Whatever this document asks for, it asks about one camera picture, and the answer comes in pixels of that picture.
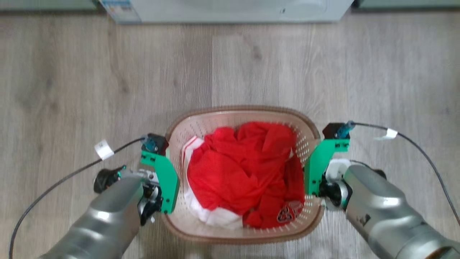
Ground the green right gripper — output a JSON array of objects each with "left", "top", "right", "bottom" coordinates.
[{"left": 304, "top": 138, "right": 352, "bottom": 212}]

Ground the white tag on left cable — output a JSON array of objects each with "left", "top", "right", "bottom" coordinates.
[{"left": 94, "top": 139, "right": 115, "bottom": 161}]

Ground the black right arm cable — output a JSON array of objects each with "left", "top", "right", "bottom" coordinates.
[{"left": 352, "top": 122, "right": 460, "bottom": 225}]

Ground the white tag on cable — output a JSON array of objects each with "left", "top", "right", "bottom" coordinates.
[
  {"left": 94, "top": 139, "right": 115, "bottom": 161},
  {"left": 374, "top": 128, "right": 399, "bottom": 141}
]

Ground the beige plastic laundry basket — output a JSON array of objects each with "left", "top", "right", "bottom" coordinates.
[{"left": 160, "top": 105, "right": 325, "bottom": 245}]

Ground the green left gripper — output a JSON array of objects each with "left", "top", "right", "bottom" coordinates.
[{"left": 138, "top": 150, "right": 180, "bottom": 226}]

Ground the white washing machine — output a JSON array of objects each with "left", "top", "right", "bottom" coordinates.
[{"left": 98, "top": 0, "right": 355, "bottom": 24}]

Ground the white tag on right cable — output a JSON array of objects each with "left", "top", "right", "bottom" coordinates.
[{"left": 374, "top": 128, "right": 399, "bottom": 141}]

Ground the red and white garment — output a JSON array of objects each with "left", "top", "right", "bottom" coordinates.
[{"left": 181, "top": 122, "right": 306, "bottom": 230}]

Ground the blue white appliance sticker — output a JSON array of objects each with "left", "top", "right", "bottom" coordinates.
[{"left": 98, "top": 0, "right": 142, "bottom": 23}]

